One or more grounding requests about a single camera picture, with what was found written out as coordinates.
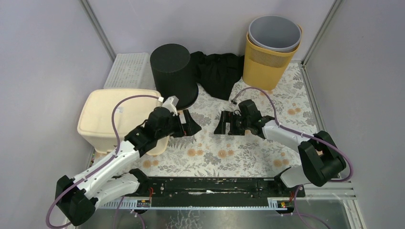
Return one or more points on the white perforated plastic basket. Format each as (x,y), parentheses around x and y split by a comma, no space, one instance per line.
(131,70)

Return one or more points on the black round bucket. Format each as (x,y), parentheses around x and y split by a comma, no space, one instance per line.
(172,73)

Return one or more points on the cream plastic basket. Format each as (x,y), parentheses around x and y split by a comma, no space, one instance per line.
(95,121)

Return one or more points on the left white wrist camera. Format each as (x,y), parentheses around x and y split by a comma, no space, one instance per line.
(170,104)

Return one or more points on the grey plastic bin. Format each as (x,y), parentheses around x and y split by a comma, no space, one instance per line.
(275,33)

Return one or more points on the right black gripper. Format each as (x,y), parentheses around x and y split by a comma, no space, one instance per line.
(225,117)

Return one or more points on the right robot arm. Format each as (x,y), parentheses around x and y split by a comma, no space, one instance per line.
(319,156)

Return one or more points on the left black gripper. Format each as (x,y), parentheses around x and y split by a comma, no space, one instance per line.
(184,123)

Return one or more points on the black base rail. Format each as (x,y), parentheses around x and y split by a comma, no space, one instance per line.
(214,192)

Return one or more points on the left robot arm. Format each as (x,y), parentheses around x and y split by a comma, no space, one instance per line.
(79,197)

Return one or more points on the floral tablecloth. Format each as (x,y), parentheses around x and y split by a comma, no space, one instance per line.
(209,155)

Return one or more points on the black cloth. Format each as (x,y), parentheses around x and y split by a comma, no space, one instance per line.
(217,73)

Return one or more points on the yellow wastebasket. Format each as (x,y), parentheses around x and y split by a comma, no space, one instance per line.
(264,68)

